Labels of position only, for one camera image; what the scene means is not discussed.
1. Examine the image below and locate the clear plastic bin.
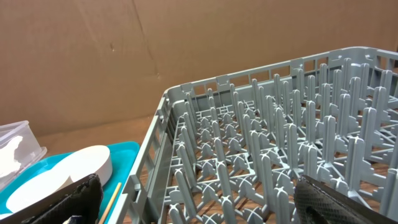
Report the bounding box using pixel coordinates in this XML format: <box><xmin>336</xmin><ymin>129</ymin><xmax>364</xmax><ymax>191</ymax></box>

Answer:
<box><xmin>1</xmin><ymin>120</ymin><xmax>47</xmax><ymax>190</ymax></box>

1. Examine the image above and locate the wooden chopstick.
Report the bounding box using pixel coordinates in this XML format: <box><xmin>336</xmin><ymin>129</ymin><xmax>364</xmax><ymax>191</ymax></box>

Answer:
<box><xmin>98</xmin><ymin>182</ymin><xmax>122</xmax><ymax>224</ymax></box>

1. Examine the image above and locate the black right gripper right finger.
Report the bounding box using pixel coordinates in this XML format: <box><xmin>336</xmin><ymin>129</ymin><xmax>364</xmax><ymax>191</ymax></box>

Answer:
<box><xmin>294</xmin><ymin>175</ymin><xmax>397</xmax><ymax>224</ymax></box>

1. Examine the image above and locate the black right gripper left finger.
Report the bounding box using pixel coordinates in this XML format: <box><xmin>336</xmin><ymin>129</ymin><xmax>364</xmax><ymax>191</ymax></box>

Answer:
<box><xmin>1</xmin><ymin>174</ymin><xmax>103</xmax><ymax>224</ymax></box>

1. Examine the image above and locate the crumpled white tissue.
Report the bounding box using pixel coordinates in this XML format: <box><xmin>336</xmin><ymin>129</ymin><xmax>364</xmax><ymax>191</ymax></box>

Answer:
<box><xmin>1</xmin><ymin>136</ymin><xmax>23</xmax><ymax>177</ymax></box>

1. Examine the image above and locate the pink bowl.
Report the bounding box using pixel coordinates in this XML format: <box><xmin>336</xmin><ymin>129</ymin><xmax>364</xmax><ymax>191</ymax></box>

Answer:
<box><xmin>53</xmin><ymin>145</ymin><xmax>113</xmax><ymax>186</ymax></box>

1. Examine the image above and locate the grey dishwasher rack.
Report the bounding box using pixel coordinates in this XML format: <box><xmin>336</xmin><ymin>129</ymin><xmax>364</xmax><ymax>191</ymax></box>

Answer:
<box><xmin>109</xmin><ymin>47</ymin><xmax>397</xmax><ymax>223</ymax></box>

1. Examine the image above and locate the teal plastic tray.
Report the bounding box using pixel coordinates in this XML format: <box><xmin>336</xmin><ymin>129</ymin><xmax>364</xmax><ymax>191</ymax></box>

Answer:
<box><xmin>1</xmin><ymin>142</ymin><xmax>139</xmax><ymax>220</ymax></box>

